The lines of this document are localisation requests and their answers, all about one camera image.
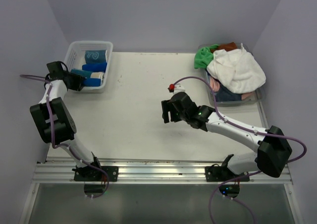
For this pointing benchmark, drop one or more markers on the white plastic basket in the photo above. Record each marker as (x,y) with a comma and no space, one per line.
(75,59)

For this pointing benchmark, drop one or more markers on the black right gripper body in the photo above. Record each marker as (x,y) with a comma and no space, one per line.
(176,116)

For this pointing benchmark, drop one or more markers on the green towel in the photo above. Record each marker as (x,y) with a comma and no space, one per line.
(204,56)

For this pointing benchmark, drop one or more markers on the aluminium mounting rail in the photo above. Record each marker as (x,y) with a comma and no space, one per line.
(59,170)

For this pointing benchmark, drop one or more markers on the teal beige cartoon towel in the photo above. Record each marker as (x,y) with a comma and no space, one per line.
(88,74)

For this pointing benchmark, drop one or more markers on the brown towel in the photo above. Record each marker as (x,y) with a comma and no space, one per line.
(227,47)

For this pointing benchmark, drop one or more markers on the clear plastic towel bin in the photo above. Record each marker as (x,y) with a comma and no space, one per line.
(256,96)

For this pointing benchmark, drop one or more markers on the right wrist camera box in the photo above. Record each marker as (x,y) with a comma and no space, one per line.
(176,88)

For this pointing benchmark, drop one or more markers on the rolled blue towel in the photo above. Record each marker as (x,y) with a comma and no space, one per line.
(95,67)

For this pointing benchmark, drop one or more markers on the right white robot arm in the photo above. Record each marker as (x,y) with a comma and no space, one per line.
(269,151)

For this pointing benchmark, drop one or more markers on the white towel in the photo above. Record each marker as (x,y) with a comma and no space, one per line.
(237,70)

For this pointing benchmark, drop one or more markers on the blue microfiber towel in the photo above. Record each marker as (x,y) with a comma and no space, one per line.
(92,82)

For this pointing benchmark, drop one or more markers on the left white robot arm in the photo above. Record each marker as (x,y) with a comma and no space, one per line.
(55,123)

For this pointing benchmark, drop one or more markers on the rolled teal towel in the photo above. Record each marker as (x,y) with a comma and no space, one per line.
(97,56)

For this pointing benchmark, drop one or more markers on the dark blue towel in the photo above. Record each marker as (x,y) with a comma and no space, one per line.
(224,95)

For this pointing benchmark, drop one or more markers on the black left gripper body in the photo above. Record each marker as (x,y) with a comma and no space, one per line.
(74,80)

